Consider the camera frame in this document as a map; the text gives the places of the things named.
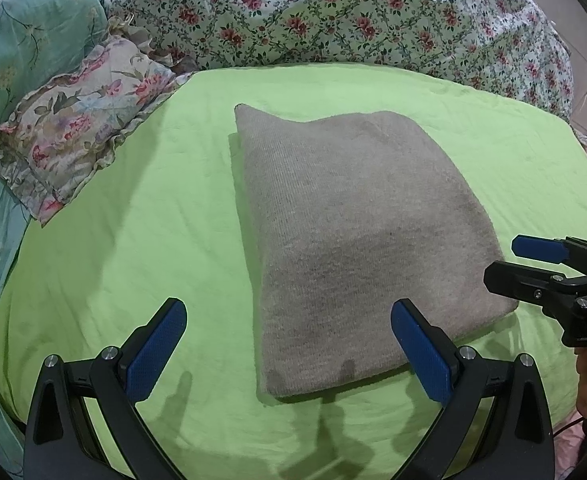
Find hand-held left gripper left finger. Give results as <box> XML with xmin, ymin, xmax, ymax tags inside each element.
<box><xmin>24</xmin><ymin>297</ymin><xmax>189</xmax><ymax>480</ymax></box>

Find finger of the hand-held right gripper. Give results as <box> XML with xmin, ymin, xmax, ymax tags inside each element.
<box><xmin>511</xmin><ymin>235</ymin><xmax>587</xmax><ymax>276</ymax></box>
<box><xmin>483</xmin><ymin>259</ymin><xmax>581</xmax><ymax>318</ymax></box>

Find ruffled floral pillow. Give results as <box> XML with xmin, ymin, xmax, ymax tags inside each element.
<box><xmin>0</xmin><ymin>35</ymin><xmax>195</xmax><ymax>227</ymax></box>

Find white floral quilt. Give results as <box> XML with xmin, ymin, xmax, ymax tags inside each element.
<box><xmin>101</xmin><ymin>0</ymin><xmax>575</xmax><ymax>127</ymax></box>

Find grey knit sweater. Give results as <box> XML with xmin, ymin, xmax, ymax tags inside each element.
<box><xmin>228</xmin><ymin>104</ymin><xmax>520</xmax><ymax>402</ymax></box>

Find teal floral quilt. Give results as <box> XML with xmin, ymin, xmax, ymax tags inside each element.
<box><xmin>0</xmin><ymin>0</ymin><xmax>127</xmax><ymax>466</ymax></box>

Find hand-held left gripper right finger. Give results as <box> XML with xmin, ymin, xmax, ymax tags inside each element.
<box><xmin>390</xmin><ymin>298</ymin><xmax>557</xmax><ymax>480</ymax></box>

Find green bed sheet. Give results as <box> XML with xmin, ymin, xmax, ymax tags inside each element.
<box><xmin>0</xmin><ymin>62</ymin><xmax>587</xmax><ymax>480</ymax></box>

